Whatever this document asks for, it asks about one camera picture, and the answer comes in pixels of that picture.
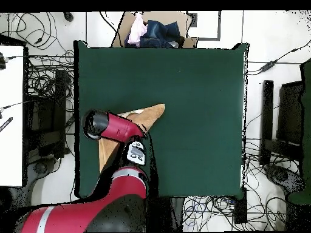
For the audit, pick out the tan terry towel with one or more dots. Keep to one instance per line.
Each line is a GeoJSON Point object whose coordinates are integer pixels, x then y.
{"type": "Point", "coordinates": [148, 116]}

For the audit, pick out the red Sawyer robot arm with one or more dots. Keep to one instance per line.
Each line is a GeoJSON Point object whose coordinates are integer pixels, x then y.
{"type": "Point", "coordinates": [116, 128]}

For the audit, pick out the black flat case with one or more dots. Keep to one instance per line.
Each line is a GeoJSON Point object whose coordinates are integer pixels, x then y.
{"type": "Point", "coordinates": [290, 114]}

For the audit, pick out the black flat strip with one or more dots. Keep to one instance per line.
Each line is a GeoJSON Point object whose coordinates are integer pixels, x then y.
{"type": "Point", "coordinates": [6, 124]}

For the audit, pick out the dark green table cloth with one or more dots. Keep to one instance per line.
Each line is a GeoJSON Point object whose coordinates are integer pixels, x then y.
{"type": "Point", "coordinates": [206, 97]}

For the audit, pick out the blue denim jeans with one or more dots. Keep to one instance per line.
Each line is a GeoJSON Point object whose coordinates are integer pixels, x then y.
{"type": "Point", "coordinates": [160, 34]}

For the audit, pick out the pale pink garment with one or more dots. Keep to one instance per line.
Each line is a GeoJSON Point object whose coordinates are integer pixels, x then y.
{"type": "Point", "coordinates": [136, 31]}

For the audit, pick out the brown cardboard box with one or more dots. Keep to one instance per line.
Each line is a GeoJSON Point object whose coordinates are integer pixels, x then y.
{"type": "Point", "coordinates": [124, 29]}

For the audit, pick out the black equipment stand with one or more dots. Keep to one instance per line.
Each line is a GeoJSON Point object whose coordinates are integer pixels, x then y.
{"type": "Point", "coordinates": [48, 121]}

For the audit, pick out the black upright bar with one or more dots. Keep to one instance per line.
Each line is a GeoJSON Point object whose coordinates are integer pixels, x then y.
{"type": "Point", "coordinates": [267, 116]}

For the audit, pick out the black power strip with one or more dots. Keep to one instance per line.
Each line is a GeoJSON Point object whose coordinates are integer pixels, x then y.
{"type": "Point", "coordinates": [240, 208]}

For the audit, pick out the dark round floor stand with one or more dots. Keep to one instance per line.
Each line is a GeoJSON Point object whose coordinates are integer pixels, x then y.
{"type": "Point", "coordinates": [41, 167]}
{"type": "Point", "coordinates": [281, 176]}

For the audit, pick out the black oval device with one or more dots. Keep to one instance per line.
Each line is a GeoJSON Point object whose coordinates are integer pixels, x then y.
{"type": "Point", "coordinates": [68, 16]}

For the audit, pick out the white desk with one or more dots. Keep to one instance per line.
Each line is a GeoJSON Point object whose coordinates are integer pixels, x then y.
{"type": "Point", "coordinates": [11, 116]}

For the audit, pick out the green hanging cloth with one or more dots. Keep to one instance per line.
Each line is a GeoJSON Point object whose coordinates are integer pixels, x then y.
{"type": "Point", "coordinates": [306, 121]}

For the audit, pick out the small black desk device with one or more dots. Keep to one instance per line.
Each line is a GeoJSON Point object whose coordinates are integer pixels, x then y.
{"type": "Point", "coordinates": [2, 63]}

